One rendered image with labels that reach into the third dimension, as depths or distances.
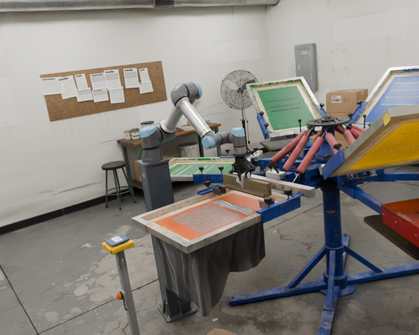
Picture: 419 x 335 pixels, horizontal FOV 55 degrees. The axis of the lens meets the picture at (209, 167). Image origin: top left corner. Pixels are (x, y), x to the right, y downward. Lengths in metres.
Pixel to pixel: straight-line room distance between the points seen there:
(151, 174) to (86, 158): 3.28
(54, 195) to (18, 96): 1.37
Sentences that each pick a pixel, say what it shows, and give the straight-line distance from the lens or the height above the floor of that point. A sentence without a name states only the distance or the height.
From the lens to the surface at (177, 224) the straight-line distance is 2.28.
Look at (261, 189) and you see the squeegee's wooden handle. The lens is 2.34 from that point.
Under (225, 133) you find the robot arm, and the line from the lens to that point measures 2.42.
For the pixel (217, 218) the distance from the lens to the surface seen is 2.28.
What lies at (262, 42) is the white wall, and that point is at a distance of 7.81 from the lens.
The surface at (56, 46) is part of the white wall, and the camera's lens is 5.88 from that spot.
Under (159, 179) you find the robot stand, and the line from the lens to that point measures 2.79.
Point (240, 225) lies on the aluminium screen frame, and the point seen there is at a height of 0.98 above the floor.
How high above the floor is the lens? 1.80
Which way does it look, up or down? 14 degrees down
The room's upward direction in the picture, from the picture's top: 7 degrees counter-clockwise
